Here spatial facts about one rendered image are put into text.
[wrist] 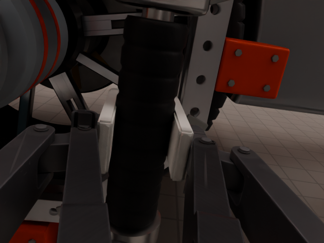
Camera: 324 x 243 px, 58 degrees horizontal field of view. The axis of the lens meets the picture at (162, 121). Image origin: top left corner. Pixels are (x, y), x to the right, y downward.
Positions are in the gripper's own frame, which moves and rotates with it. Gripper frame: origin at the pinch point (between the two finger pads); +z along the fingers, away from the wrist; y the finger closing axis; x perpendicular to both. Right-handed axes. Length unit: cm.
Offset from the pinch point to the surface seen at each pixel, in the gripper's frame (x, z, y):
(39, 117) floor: -83, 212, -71
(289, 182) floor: -83, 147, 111
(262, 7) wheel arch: 12, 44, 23
